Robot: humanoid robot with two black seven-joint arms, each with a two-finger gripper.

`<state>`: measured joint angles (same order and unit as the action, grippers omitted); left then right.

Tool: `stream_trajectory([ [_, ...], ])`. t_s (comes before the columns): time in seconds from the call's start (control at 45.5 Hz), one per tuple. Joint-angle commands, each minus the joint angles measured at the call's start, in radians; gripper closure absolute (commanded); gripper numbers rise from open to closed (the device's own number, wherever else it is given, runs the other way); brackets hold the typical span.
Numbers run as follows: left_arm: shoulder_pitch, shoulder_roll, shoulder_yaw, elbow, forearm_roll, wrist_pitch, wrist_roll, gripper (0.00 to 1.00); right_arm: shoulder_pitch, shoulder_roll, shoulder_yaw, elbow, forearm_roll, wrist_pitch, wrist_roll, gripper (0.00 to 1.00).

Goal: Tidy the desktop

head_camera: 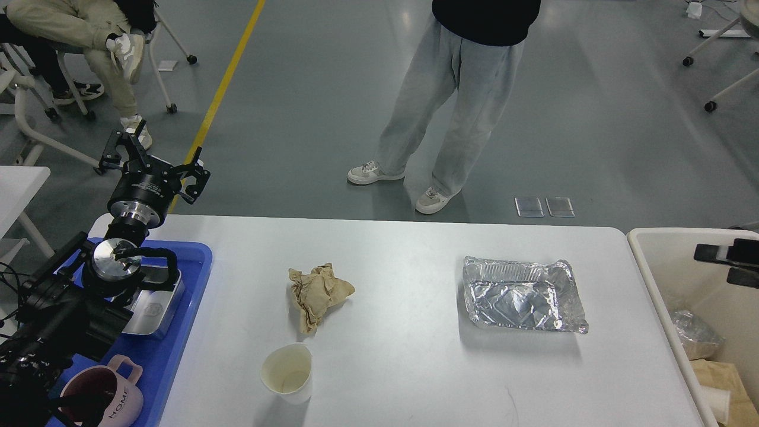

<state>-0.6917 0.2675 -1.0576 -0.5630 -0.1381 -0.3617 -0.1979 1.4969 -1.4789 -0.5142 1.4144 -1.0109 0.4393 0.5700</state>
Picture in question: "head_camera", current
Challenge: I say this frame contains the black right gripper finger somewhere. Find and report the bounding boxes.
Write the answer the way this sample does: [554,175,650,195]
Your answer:
[727,267,759,289]
[694,238,758,267]

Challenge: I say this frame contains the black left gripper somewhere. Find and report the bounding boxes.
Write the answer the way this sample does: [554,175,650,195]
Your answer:
[98,120,211,229]

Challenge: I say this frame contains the stainless steel rectangular container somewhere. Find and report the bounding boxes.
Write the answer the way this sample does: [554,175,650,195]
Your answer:
[122,272,184,340]

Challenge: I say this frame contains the pink mug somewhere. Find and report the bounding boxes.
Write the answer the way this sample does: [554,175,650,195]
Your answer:
[59,355,143,426]

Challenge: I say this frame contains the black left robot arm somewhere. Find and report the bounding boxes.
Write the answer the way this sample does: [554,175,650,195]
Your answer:
[1,120,211,426]

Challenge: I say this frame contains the white plastic bin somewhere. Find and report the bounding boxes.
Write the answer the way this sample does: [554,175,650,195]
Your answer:
[628,228,758,426]

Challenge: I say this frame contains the crumpled foil in bin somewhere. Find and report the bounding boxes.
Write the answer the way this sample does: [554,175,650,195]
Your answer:
[669,309,726,361]

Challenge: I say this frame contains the white cup in bin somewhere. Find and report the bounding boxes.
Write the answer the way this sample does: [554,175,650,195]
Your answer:
[700,385,731,425]

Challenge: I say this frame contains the brown paper in bin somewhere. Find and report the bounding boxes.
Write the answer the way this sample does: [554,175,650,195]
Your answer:
[690,359,758,426]

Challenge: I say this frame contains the white rolling chair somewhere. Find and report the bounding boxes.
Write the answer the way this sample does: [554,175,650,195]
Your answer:
[44,6,197,122]

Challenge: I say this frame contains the seated person beige clothes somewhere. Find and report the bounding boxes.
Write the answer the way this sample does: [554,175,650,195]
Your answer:
[5,1,155,149]

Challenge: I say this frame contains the white side table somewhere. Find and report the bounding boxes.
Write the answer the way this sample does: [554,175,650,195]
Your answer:
[1,165,55,264]

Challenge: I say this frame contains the clear floor plate right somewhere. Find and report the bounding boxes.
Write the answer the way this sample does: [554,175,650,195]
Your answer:
[544,196,576,217]

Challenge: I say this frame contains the clear floor plate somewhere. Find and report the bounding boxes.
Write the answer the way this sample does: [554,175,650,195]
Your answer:
[544,196,576,217]
[514,196,545,218]

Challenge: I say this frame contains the blue plastic tray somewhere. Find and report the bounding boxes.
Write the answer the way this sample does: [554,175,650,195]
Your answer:
[49,240,212,426]

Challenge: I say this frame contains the crumpled brown paper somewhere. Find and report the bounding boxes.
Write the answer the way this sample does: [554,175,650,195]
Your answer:
[288,263,355,334]

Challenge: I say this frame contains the aluminium foil tray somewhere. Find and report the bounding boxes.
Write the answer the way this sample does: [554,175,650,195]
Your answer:
[463,256,590,334]

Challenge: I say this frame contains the clear floor plate left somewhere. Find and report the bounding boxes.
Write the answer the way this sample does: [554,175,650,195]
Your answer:
[514,196,545,218]

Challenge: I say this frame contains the white chair base right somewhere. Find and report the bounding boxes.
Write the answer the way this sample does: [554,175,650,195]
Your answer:
[682,0,759,113]

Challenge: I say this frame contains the white paper cup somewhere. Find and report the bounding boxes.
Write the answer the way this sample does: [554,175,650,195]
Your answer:
[260,343,312,405]

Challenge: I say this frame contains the standing person grey trousers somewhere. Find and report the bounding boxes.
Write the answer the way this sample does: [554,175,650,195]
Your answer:
[347,1,541,215]

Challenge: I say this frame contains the white chair frame left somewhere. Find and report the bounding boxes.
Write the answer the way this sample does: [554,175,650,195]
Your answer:
[0,56,107,176]

